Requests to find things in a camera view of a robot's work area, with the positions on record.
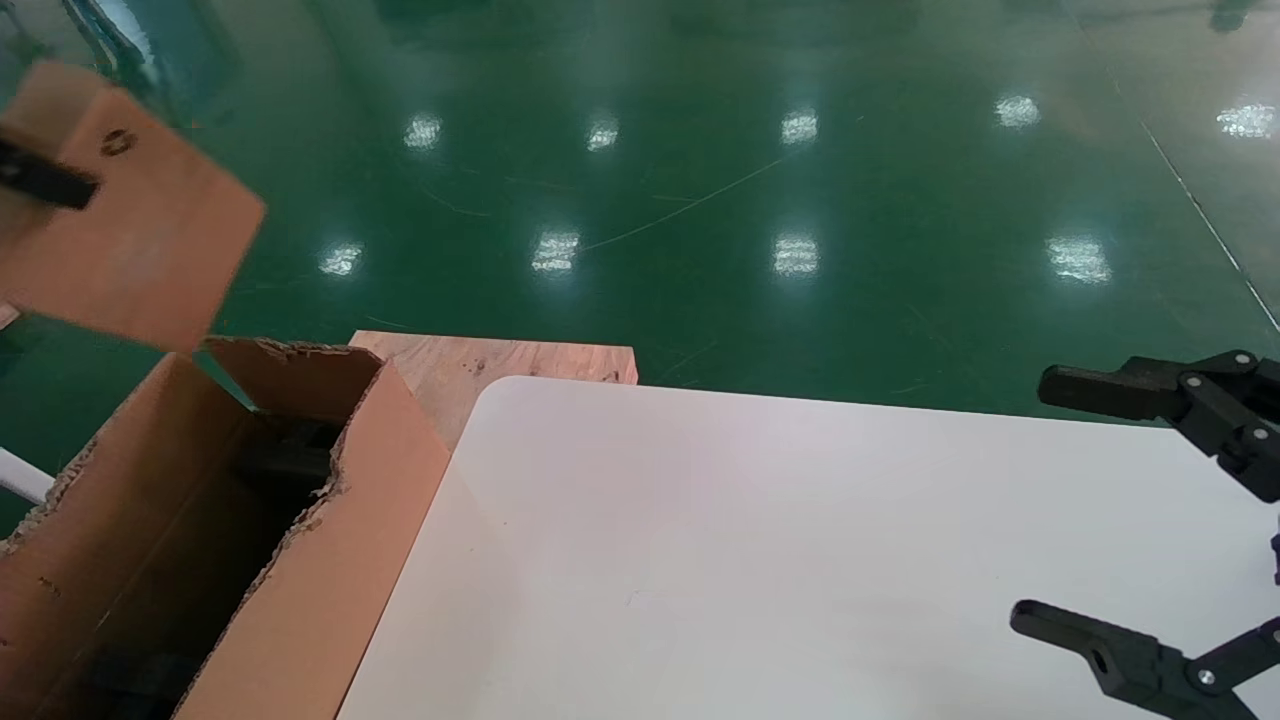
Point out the white pipe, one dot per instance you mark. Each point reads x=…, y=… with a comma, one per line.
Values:
x=25, y=478

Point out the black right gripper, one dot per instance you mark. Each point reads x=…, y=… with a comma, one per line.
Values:
x=1277, y=560

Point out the large brown cardboard box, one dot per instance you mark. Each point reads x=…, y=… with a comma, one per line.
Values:
x=340, y=560

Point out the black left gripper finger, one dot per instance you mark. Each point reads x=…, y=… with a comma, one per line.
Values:
x=45, y=178

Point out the wooden pallet board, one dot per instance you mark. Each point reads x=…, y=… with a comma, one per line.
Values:
x=500, y=362

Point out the small brown cardboard box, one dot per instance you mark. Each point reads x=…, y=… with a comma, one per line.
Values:
x=150, y=250

